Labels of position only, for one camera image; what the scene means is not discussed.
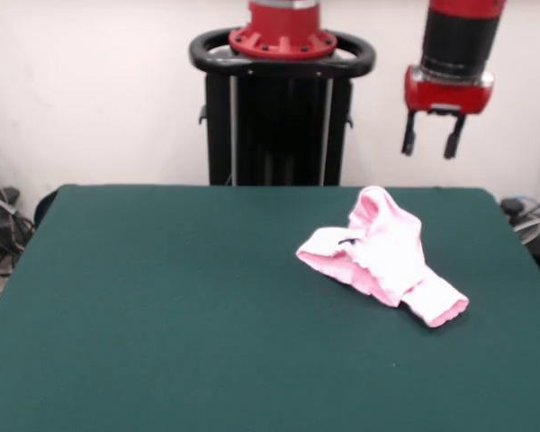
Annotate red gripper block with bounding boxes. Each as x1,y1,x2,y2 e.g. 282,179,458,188
400,65,495,159

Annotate pink baby pants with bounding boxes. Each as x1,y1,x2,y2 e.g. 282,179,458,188
295,185,471,329

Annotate grey round stand base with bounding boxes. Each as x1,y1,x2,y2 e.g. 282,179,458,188
514,214,540,245

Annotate dark green table cloth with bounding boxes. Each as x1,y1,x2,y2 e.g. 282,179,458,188
0,184,540,432

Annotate black cable tangle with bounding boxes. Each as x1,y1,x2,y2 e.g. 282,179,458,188
499,191,540,247
0,143,37,316

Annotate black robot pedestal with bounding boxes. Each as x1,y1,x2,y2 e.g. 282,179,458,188
188,27,377,186

